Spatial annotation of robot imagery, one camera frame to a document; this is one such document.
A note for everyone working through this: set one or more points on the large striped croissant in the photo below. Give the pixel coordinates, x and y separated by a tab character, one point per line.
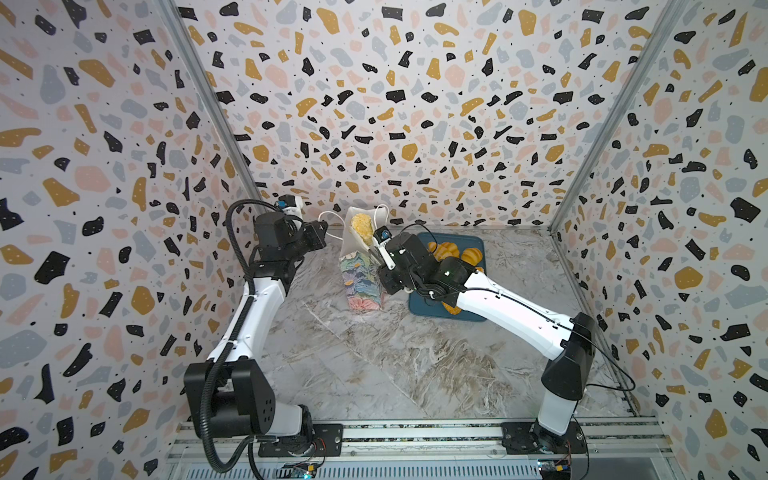
446	250

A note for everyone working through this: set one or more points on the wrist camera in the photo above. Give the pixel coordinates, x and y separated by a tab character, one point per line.
291	205
382	234

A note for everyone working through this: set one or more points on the aluminium corner post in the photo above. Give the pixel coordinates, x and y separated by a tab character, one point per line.
672	11
178	33

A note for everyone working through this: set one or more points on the pale crumbly bread roll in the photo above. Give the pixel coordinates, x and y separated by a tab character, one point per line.
363	226

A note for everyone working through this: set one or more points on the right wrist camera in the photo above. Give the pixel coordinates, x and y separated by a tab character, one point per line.
382	234

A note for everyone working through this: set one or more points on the right aluminium corner post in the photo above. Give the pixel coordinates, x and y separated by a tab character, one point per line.
672	11

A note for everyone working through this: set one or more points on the left aluminium corner post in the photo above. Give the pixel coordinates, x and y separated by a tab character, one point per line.
178	33

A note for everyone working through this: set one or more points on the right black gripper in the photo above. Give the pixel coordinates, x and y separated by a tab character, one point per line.
390	271

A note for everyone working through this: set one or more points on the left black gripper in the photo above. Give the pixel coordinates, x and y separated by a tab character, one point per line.
314	233

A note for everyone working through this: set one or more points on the large sesame bread loaf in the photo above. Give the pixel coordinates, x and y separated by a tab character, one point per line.
452	309

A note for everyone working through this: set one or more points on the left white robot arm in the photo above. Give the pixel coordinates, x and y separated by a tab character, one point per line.
228	393

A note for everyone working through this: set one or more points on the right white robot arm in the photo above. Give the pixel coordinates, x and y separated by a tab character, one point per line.
442	273

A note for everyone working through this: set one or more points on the white floral paper bag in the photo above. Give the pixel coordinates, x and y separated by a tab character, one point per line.
358	270

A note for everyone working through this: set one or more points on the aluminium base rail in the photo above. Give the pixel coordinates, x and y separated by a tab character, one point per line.
595	448

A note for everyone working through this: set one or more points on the shell shaped striped bun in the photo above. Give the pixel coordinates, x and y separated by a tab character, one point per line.
472	255

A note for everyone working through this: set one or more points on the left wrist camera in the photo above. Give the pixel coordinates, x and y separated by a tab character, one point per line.
291	205

